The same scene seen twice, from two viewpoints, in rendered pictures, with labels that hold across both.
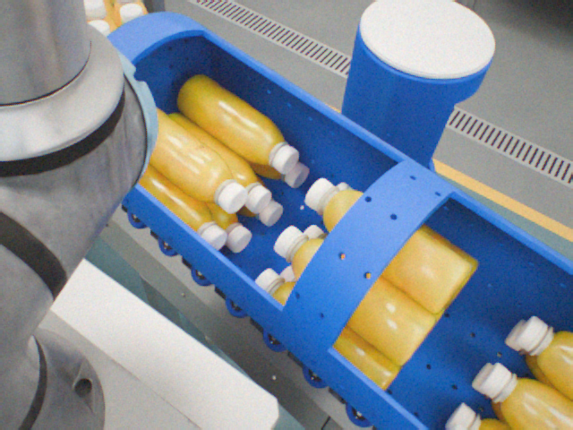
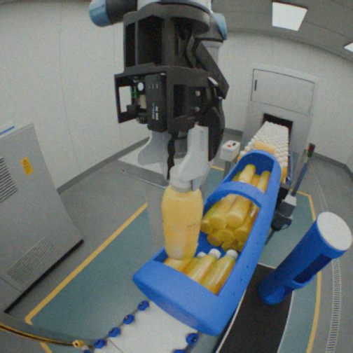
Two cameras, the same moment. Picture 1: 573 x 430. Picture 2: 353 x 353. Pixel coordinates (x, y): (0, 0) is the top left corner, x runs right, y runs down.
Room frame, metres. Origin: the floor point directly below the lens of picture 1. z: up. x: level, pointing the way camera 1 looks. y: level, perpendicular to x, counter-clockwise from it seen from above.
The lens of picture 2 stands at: (0.09, -0.54, 1.56)
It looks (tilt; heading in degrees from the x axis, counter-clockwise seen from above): 33 degrees down; 91
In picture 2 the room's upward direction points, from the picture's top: straight up
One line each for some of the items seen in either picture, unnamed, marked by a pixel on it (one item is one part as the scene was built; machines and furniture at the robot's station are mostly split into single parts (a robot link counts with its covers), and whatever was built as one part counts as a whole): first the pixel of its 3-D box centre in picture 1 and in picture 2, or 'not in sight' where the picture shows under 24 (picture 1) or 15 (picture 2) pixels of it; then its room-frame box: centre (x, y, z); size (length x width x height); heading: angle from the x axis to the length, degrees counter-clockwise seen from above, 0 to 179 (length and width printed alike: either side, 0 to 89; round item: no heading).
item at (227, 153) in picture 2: not in sight; (230, 150); (0.51, 0.64, 1.05); 0.20 x 0.10 x 0.10; 54
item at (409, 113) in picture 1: (380, 172); (298, 270); (0.94, -0.24, 0.59); 0.28 x 0.28 x 0.88
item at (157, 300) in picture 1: (170, 329); not in sight; (0.53, 0.29, 0.31); 0.06 x 0.06 x 0.63; 54
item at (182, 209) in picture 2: not in sight; (181, 221); (0.10, -0.34, 1.33); 0.07 x 0.07 x 0.19
